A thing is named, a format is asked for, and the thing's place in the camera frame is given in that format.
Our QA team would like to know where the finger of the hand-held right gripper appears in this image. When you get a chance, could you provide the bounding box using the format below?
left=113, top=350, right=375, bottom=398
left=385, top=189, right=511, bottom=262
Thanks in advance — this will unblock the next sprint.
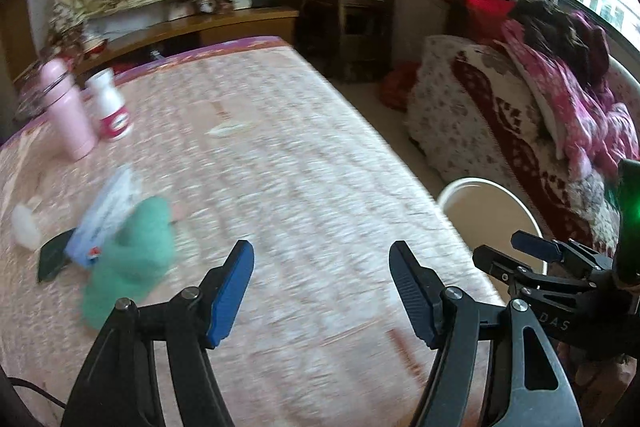
left=511, top=230, right=613, bottom=275
left=472, top=245, right=596, bottom=295

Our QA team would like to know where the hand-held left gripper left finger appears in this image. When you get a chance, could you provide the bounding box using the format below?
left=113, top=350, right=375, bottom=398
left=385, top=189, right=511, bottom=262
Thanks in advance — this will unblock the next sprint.
left=60, top=239, right=256, bottom=427

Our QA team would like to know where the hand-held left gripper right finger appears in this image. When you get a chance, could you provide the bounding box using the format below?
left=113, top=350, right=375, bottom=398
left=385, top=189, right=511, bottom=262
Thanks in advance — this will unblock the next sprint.
left=389, top=241, right=583, bottom=427

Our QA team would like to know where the white plastic bucket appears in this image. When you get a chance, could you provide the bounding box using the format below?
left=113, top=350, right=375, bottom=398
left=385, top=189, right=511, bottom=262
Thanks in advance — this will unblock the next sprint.
left=437, top=177, right=546, bottom=308

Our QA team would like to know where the green cloth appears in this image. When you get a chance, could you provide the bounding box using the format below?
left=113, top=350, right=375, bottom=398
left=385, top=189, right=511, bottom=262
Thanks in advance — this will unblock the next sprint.
left=81, top=197, right=177, bottom=332

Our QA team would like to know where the sofa with patterned cover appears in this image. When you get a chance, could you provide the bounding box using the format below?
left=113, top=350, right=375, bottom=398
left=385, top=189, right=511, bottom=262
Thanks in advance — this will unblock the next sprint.
left=405, top=34, right=640, bottom=258

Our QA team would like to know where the blue and white packet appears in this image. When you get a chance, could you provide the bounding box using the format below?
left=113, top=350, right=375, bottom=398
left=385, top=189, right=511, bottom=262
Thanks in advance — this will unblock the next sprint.
left=65, top=164, right=138, bottom=269

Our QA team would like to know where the pink quilt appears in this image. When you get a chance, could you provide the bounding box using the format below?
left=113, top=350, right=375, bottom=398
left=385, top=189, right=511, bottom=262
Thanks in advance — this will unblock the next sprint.
left=502, top=19, right=640, bottom=180

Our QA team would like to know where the long white wrapper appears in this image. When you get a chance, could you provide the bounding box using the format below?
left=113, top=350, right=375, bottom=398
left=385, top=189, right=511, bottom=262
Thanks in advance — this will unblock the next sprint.
left=209, top=122, right=258, bottom=138

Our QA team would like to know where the black flat wrapper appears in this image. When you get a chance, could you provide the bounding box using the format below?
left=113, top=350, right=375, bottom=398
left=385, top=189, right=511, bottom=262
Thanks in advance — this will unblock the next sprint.
left=37, top=229, right=76, bottom=284

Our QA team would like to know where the red bag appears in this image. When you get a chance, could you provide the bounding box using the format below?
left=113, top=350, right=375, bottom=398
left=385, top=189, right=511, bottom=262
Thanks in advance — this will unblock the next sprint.
left=377, top=62, right=421, bottom=110

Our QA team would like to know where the white bottle with pink label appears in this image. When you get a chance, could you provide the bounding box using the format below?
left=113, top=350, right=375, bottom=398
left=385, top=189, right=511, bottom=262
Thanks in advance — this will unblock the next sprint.
left=85, top=68, right=135, bottom=142

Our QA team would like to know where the dark clothing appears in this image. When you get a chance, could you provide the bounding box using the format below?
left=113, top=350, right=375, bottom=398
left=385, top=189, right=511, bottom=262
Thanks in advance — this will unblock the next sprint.
left=510, top=0, right=611, bottom=92

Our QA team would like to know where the bright red item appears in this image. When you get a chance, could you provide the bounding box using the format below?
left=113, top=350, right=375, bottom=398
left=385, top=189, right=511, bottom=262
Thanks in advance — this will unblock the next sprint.
left=465, top=0, right=516, bottom=20

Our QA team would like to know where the wooden shelf rack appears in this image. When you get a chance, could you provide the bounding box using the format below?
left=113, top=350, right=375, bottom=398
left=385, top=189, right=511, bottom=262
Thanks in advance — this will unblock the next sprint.
left=277, top=0, right=401, bottom=82

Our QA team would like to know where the small floral cloth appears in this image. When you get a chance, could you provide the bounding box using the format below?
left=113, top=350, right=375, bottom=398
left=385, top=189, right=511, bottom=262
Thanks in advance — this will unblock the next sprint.
left=47, top=2, right=86, bottom=52

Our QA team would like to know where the black cable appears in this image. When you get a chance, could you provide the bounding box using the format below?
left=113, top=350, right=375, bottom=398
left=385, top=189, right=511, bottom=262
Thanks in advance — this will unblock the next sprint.
left=0, top=377, right=66, bottom=408

